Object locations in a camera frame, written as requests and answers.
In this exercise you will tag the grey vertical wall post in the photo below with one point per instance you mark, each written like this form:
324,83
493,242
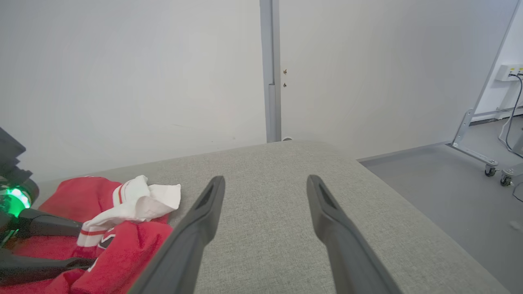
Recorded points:
270,61

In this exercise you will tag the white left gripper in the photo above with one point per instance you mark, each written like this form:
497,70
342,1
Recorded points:
16,196

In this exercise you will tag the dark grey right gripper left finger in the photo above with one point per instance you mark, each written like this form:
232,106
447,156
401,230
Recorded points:
192,245

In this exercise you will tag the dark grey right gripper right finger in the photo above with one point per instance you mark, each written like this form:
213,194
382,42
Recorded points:
347,253

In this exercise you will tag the white wall power strip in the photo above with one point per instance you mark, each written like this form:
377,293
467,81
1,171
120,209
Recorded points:
506,72

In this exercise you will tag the black caster wheel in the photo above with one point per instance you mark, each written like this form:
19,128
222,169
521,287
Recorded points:
490,170
506,180

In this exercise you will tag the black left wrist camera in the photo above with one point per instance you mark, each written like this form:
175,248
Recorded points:
10,149

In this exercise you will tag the grey partition frame on casters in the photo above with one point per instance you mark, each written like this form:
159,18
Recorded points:
470,152

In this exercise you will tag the red Bulls 23 jersey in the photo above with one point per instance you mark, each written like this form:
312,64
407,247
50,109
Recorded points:
135,253

